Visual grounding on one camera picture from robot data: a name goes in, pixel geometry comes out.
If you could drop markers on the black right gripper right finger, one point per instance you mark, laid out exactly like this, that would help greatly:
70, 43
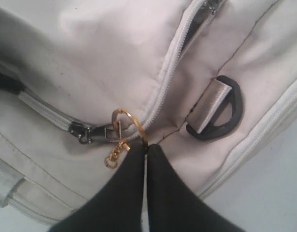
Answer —
172, 206

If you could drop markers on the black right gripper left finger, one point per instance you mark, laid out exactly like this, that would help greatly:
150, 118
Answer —
117, 207

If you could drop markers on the cream fabric duffel bag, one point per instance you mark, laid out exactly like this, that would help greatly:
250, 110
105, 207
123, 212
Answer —
211, 81

